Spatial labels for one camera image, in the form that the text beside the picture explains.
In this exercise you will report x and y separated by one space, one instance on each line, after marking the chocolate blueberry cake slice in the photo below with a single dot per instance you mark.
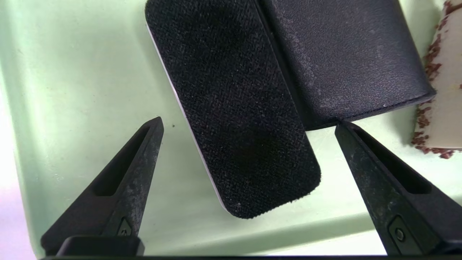
447 90

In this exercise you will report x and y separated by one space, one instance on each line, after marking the black felt eraser white base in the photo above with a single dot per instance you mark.
231 108

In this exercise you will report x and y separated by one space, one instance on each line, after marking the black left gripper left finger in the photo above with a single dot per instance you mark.
119 202

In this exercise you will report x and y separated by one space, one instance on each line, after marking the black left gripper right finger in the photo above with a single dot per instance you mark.
397 209

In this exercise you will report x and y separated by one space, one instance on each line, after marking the green plastic tray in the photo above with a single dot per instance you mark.
72 72

